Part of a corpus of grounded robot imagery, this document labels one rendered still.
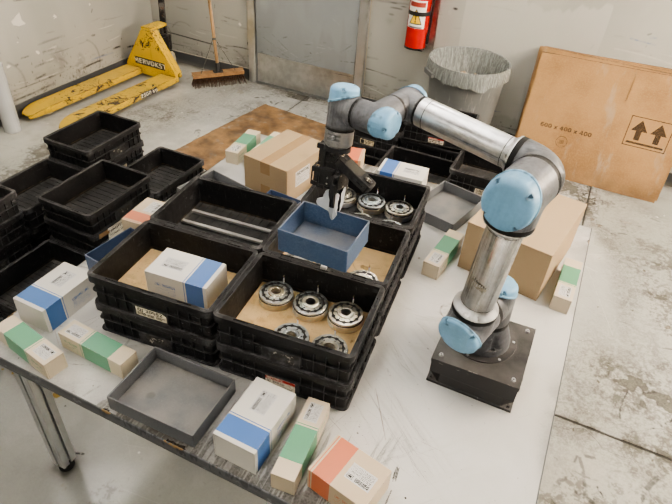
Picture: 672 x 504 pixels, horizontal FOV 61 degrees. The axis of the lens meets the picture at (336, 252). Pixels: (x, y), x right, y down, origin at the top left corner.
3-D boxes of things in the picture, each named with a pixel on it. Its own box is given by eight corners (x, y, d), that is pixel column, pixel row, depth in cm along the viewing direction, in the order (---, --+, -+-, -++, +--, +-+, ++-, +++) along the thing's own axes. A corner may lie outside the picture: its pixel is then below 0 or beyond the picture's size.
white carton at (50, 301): (49, 333, 172) (42, 311, 167) (20, 319, 176) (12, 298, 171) (98, 294, 187) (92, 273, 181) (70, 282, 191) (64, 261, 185)
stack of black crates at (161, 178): (167, 198, 333) (159, 145, 312) (210, 212, 324) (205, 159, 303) (118, 233, 304) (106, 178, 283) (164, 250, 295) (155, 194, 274)
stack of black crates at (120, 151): (113, 179, 345) (98, 109, 317) (153, 193, 336) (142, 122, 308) (61, 211, 316) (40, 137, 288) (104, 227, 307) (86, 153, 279)
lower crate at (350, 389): (378, 341, 178) (382, 313, 171) (346, 416, 156) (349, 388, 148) (261, 305, 187) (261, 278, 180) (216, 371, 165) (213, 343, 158)
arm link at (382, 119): (412, 101, 137) (376, 89, 142) (385, 116, 130) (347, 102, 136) (409, 131, 142) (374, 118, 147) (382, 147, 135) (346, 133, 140)
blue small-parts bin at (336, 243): (367, 241, 158) (370, 220, 153) (345, 273, 147) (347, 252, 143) (303, 220, 164) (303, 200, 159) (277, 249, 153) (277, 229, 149)
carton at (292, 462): (294, 495, 137) (294, 482, 133) (270, 486, 138) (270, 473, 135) (328, 417, 155) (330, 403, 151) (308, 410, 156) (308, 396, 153)
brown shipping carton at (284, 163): (286, 205, 235) (286, 171, 225) (245, 187, 243) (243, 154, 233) (326, 176, 255) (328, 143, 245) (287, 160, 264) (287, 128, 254)
